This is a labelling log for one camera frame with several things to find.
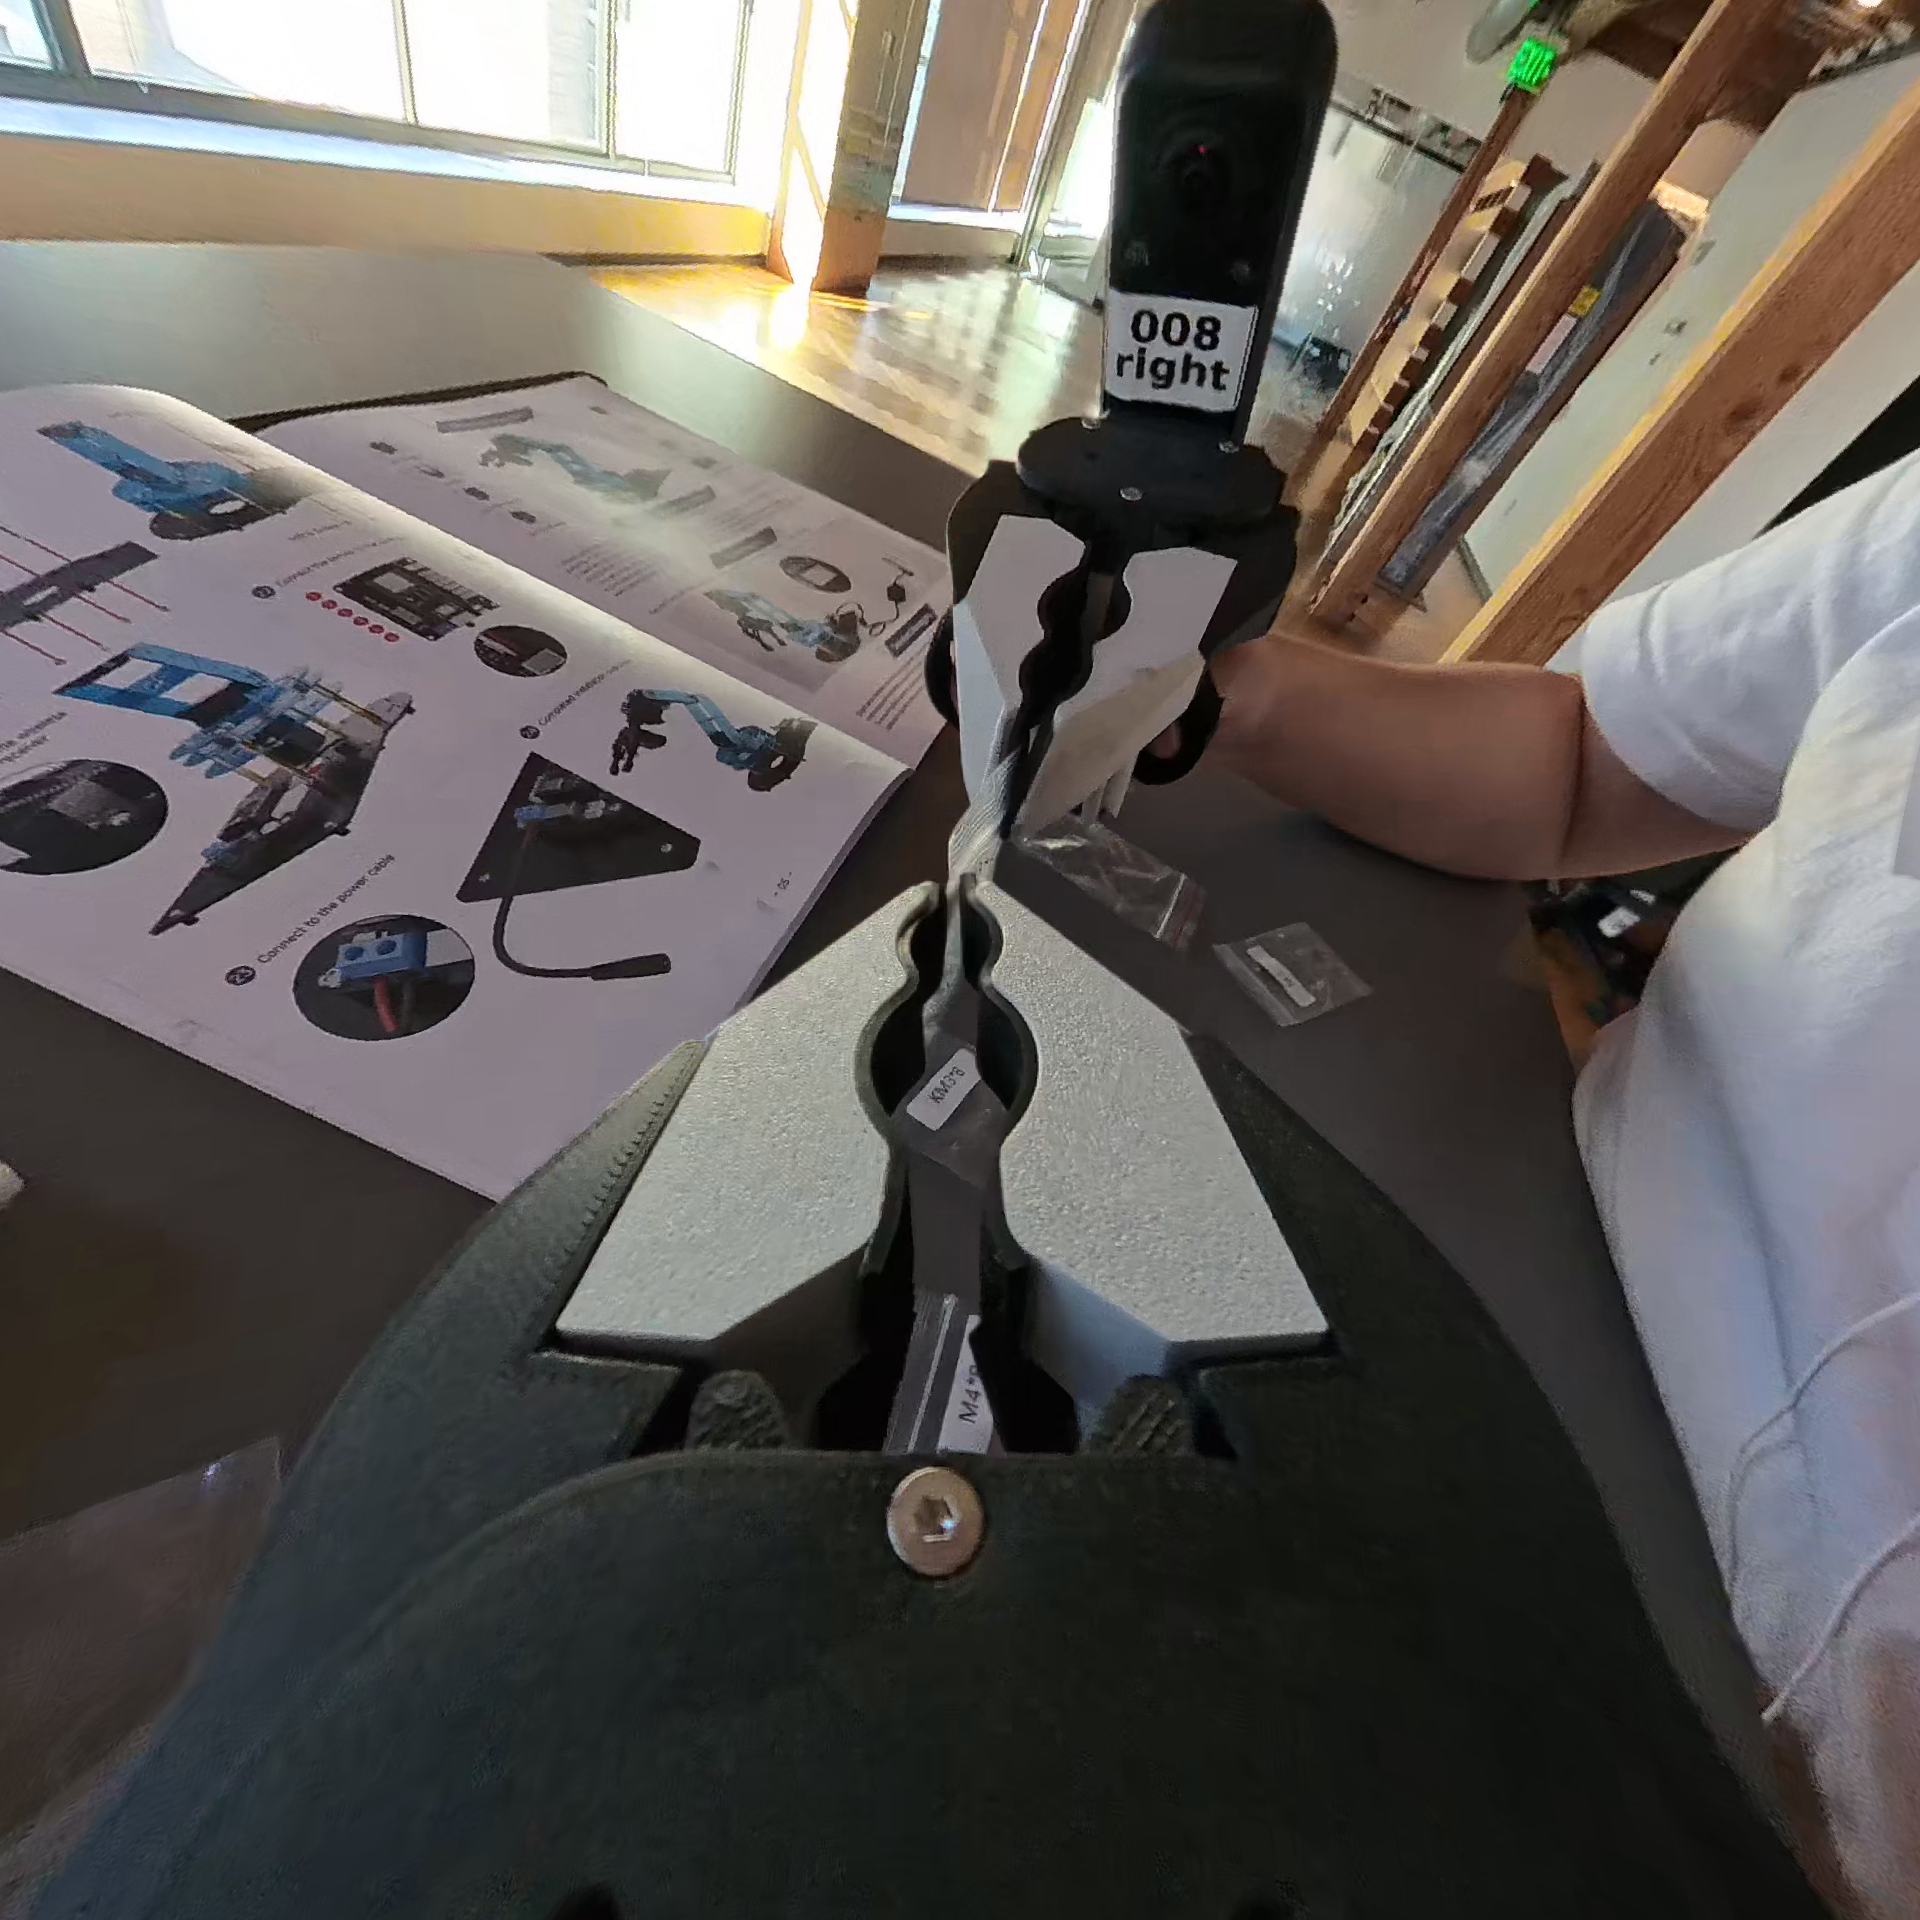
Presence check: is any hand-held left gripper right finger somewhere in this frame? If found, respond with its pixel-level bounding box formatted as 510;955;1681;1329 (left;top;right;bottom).
961;872;1335;1451

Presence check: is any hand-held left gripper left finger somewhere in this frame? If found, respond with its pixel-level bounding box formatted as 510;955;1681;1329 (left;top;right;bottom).
556;880;962;1451

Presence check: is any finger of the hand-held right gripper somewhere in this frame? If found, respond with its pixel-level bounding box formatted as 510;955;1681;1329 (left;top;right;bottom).
951;514;1086;818
1020;546;1239;825

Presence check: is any clear labelled screw bag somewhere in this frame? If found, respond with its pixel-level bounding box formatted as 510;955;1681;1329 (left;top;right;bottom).
1212;920;1375;1027
892;1048;1009;1186
922;703;1052;1050
884;1289;1000;1453

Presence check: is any instruction manual booklet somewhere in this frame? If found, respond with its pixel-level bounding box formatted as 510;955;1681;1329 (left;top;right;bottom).
0;374;962;1202

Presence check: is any dark desk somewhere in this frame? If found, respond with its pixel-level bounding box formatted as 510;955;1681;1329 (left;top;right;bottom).
0;239;1802;1920

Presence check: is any person's right hand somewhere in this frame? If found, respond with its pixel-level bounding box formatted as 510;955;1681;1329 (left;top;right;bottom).
1184;638;1322;797

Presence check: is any clear unlabelled small bag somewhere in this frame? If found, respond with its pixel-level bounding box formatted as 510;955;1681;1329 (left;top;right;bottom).
1035;816;1210;946

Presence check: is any person's white shirt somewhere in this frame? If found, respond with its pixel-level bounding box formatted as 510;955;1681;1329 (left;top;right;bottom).
1546;449;1920;1920

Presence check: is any window with beige blind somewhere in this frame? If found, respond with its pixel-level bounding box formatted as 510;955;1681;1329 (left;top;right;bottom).
0;0;790;190

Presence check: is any translucent plastic bag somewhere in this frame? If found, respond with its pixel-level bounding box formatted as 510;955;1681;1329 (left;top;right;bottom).
0;1438;289;1847

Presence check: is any wooden support post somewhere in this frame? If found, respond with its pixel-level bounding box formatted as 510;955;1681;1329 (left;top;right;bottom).
1441;82;1920;669
1305;0;1809;632

